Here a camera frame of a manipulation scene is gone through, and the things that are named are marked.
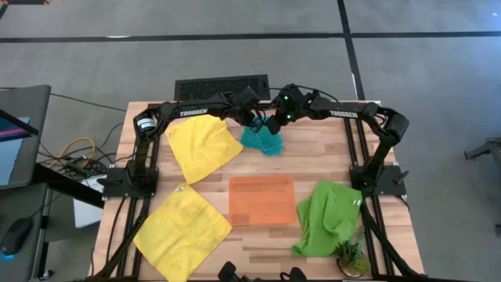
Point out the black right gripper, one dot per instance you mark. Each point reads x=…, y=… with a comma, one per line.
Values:
x=293, y=105

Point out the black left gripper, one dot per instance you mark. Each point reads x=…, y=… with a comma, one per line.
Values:
x=246, y=102

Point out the teal microfiber towel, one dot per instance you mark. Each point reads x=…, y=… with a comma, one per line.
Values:
x=266, y=143

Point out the yellow microfiber towel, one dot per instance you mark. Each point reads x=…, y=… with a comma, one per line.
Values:
x=180, y=235
x=199, y=149

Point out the green microfiber towel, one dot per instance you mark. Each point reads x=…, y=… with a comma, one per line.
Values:
x=326, y=219

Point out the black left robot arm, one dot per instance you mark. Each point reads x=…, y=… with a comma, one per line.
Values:
x=172, y=111

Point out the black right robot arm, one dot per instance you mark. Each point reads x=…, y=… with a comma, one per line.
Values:
x=325, y=105

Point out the black perforated metal case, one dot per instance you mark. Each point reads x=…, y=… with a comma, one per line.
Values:
x=219, y=88

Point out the orange translucent mat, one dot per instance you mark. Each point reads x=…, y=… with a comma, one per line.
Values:
x=260, y=201

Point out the small green potted plant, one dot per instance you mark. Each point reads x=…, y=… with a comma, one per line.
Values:
x=350, y=254

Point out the white box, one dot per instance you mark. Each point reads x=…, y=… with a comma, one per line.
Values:
x=86, y=213

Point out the black desk support bar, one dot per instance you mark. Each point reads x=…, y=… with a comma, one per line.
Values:
x=66, y=184

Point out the grey chair base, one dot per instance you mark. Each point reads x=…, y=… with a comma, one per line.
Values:
x=485, y=149

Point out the grey desk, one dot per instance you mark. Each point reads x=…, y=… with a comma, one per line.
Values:
x=23, y=98

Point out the monitor with blue screen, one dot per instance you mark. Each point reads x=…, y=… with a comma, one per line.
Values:
x=11, y=149

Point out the black computer mouse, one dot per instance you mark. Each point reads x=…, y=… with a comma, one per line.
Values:
x=16, y=235

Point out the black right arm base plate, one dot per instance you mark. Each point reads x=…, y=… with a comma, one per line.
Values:
x=391, y=180

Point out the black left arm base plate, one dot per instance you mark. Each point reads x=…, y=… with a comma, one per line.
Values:
x=117, y=188

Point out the black aluminium table frame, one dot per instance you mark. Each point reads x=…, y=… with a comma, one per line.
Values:
x=381, y=237

